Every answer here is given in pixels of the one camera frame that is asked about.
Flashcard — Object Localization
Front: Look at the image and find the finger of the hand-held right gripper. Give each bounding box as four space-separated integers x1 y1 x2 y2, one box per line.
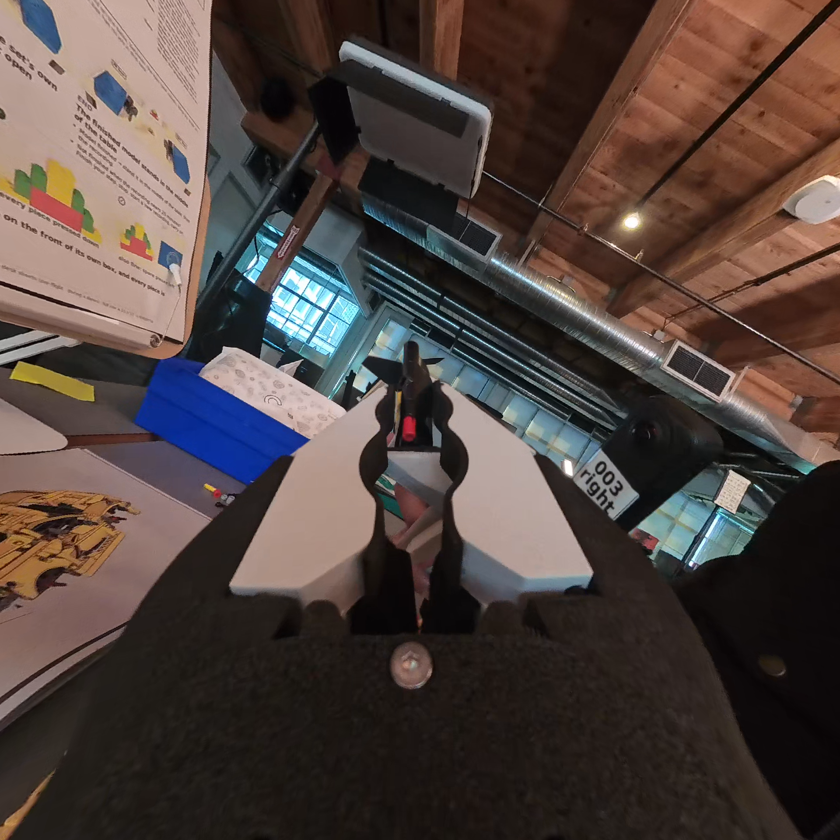
386 448 455 503
392 504 444 551

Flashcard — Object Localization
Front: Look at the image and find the silver ventilation duct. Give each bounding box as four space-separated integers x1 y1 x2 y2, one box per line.
361 197 834 470

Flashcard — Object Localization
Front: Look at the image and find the white printed paper bag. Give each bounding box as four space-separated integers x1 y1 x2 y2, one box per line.
198 346 347 439

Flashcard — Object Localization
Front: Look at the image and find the white ceiling sensor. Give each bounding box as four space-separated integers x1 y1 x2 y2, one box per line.
782 174 840 225

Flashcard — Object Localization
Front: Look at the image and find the small black yellow brick assembly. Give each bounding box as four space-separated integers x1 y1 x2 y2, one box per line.
387 340 439 448

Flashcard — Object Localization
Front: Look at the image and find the wooden post with red label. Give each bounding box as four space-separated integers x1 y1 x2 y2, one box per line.
255 174 339 296

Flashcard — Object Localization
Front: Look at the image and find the person's right hand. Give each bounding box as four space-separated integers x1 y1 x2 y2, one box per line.
392 484 433 546

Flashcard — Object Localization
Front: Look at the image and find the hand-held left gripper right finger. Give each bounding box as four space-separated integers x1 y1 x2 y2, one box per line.
430 382 595 611

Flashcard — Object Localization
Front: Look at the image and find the printed instruction sheet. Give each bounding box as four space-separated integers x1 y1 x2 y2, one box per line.
0 0 212 342

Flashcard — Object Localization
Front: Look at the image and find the yellow tape strip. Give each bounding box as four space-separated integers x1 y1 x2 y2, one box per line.
10 361 96 403

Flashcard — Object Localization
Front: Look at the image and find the black tripod pole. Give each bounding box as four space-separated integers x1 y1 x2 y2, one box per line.
190 121 326 358

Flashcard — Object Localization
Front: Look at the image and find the black fleece-lined jacket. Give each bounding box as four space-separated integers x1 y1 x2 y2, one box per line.
669 459 840 840

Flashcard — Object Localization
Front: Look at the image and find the blue plastic bin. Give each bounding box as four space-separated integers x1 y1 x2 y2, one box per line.
134 357 311 485

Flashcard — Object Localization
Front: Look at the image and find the building instruction booklet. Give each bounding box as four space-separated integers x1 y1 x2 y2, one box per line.
0 446 212 732

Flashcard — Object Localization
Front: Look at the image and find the white-framed hanging panel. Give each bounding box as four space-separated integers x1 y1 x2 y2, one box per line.
307 36 494 201

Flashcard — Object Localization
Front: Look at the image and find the large paned window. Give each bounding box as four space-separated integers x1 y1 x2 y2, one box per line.
243 230 362 358

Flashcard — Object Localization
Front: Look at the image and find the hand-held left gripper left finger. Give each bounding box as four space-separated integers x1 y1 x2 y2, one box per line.
228 384 421 621

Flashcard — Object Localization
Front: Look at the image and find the row of ceiling conduit pipes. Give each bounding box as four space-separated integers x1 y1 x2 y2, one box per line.
357 246 624 434

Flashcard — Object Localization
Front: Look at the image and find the white paper wall sign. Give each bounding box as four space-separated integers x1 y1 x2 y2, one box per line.
714 469 752 514

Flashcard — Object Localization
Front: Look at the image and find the grey desk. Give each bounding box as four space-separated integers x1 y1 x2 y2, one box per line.
0 367 296 840

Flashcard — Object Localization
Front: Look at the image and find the white air vent grille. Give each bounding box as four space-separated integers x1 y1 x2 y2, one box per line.
659 340 737 403
427 213 503 265

